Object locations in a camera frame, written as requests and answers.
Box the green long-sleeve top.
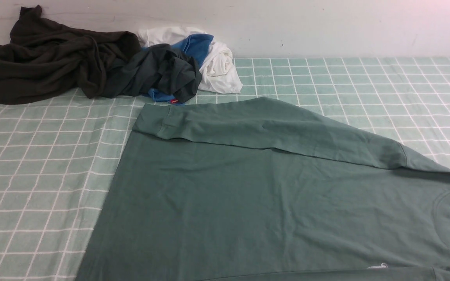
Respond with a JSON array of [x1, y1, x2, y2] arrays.
[[76, 98, 450, 281]]

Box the white crumpled garment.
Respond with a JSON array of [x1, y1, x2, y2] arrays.
[[138, 26, 243, 94]]

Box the dark green crumpled garment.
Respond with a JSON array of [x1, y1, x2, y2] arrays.
[[100, 43, 202, 103]]

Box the blue crumpled garment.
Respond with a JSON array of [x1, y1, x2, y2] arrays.
[[144, 34, 214, 105]]

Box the green checkered tablecloth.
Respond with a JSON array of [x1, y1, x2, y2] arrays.
[[0, 57, 450, 281]]

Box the dark brown crumpled garment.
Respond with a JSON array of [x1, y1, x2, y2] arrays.
[[0, 5, 141, 105]]

